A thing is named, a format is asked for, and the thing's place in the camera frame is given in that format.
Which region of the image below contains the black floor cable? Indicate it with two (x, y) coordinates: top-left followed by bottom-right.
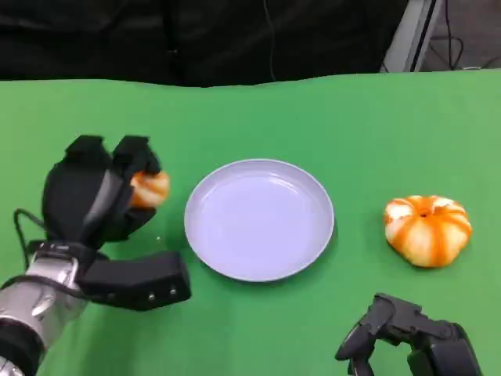
(428, 35), (501, 72)

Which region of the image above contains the small orange white bread roll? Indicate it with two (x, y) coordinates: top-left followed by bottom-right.
(128, 171), (171, 208)

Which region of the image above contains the green table cloth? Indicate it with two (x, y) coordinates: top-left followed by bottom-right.
(0, 70), (501, 376)

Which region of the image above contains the lilac plate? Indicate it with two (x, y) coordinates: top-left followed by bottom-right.
(183, 158), (336, 283)

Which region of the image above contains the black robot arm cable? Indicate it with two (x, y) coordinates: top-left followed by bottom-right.
(13, 208), (50, 271)

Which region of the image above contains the black curtain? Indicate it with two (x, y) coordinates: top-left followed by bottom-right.
(0, 0), (410, 88)

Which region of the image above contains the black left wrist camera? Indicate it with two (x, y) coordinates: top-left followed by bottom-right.
(76, 251), (192, 312)

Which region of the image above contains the grey metal frame leg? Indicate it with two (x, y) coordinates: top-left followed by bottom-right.
(381, 0), (447, 74)

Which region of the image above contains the pumpkin-shaped orange bread roll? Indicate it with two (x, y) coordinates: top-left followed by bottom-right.
(382, 194), (473, 269)

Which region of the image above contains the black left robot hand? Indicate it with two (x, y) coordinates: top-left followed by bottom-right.
(41, 135), (164, 252)

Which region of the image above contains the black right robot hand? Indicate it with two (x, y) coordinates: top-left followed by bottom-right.
(334, 292), (485, 376)

